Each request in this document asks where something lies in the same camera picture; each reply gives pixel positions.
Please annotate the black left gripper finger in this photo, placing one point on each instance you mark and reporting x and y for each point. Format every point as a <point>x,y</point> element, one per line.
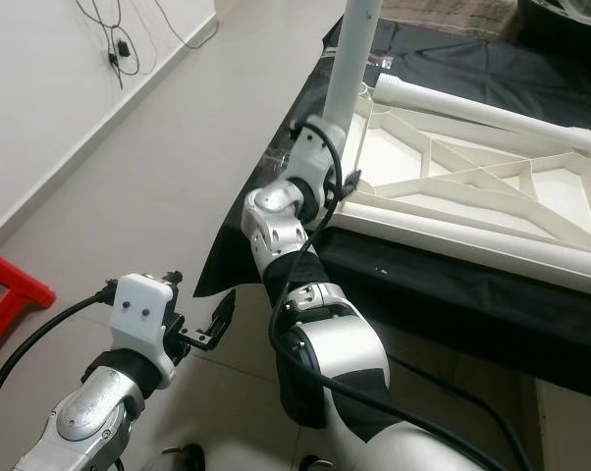
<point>224,316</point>

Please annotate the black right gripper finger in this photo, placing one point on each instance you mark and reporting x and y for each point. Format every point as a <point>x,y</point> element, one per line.
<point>352,183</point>

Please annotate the white plastic table leg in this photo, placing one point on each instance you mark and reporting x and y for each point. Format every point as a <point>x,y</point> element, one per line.
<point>482,110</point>
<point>349,59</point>

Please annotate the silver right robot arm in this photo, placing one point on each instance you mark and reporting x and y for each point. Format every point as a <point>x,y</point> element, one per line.
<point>345,343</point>

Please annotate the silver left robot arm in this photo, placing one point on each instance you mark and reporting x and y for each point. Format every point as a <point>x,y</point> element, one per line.
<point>99,422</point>

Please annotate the white plastic children table top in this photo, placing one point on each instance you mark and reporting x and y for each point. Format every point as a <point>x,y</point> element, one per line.
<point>394,157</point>

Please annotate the black tablecloth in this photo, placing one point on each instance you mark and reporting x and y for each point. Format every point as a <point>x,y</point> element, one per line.
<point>433,285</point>

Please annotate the red plastic stool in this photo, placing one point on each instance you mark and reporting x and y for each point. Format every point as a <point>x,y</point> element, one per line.
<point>21,285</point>

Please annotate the beige table cover cloth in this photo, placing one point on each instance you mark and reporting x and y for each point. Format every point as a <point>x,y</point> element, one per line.
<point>443,12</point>

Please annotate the black power adapter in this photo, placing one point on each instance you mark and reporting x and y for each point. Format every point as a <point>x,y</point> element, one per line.
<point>122,51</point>

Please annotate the black wok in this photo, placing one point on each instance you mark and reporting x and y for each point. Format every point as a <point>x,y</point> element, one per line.
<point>565,15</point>

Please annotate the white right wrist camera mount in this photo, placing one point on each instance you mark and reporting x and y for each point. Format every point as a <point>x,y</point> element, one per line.
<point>310,152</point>

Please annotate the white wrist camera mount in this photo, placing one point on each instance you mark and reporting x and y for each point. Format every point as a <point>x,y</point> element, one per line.
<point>141,312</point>
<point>310,152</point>

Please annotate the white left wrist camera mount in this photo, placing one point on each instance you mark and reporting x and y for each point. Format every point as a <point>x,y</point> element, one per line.
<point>141,312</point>

